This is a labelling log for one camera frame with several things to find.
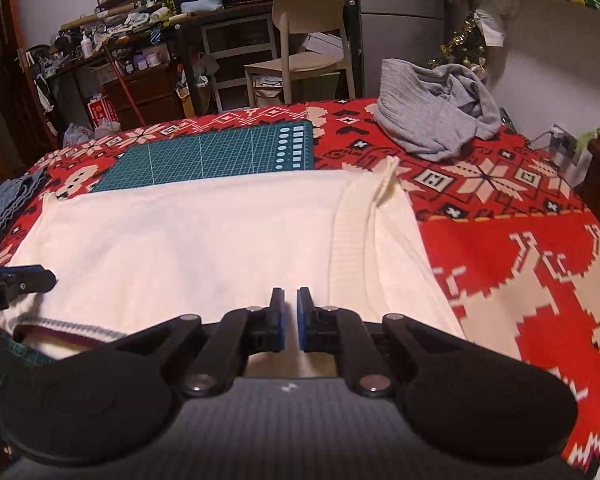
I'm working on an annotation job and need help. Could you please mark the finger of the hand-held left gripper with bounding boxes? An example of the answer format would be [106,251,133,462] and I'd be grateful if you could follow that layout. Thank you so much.
[0,265,57,297]

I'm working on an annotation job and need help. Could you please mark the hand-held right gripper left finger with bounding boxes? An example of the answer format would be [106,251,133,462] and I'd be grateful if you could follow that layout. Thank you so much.
[105,287,287,396]

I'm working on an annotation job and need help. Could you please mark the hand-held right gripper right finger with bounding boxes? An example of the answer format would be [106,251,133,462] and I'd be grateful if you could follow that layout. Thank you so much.
[296,287,478,396]

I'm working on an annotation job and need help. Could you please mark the white knit sweater vest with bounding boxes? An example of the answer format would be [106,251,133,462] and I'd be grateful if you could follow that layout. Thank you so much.
[0,156,468,378]

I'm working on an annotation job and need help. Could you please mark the person's green patterned clothing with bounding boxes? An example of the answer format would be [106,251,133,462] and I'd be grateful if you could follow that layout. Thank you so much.
[0,312,56,461]

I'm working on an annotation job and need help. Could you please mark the blue denim jeans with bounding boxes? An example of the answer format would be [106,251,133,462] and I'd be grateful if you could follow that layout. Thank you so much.
[0,167,51,256]

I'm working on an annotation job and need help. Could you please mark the white plastic bag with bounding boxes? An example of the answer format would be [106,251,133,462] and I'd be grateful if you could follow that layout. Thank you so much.
[62,122,96,147]

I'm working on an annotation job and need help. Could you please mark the green cutting mat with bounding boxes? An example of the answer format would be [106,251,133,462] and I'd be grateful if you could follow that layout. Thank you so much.
[87,121,315,193]

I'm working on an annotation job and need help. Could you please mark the red and white box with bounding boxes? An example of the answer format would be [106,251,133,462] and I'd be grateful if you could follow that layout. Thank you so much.
[87,95,121,128]

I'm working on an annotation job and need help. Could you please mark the red patterned blanket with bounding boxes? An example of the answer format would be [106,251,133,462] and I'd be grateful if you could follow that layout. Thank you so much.
[0,96,600,480]

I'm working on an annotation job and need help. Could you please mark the dark wooden door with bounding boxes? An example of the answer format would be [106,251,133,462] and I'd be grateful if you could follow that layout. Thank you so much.
[0,0,56,171]

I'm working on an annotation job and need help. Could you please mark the brown wooden cabinet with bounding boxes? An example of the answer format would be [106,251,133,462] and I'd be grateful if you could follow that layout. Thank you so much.
[47,52,191,131]

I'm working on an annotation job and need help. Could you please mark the grey garment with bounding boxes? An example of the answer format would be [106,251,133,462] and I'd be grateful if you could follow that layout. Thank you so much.
[372,58,503,162]

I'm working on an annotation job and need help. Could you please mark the white drawer unit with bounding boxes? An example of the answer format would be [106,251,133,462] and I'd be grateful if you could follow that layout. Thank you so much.
[200,12,278,111]

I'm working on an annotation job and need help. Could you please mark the grey refrigerator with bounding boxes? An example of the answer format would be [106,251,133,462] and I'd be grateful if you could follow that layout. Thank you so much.
[355,0,448,98]

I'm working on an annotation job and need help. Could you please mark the beige chair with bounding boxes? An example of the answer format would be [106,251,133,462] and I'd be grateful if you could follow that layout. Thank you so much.
[243,0,357,106]

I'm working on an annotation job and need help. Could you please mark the small tinsel Christmas tree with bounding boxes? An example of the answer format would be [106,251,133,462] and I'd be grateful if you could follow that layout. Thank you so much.
[427,15,491,81]

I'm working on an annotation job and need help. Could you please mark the light blue folded cloth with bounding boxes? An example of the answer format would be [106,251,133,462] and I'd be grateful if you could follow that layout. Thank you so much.
[181,0,224,15]

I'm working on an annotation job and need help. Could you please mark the white paper bag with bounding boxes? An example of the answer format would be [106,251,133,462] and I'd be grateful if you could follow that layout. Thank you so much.
[475,9,506,47]

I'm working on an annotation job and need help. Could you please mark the red broom handle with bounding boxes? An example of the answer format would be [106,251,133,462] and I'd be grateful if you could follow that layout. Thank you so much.
[102,45,148,126]

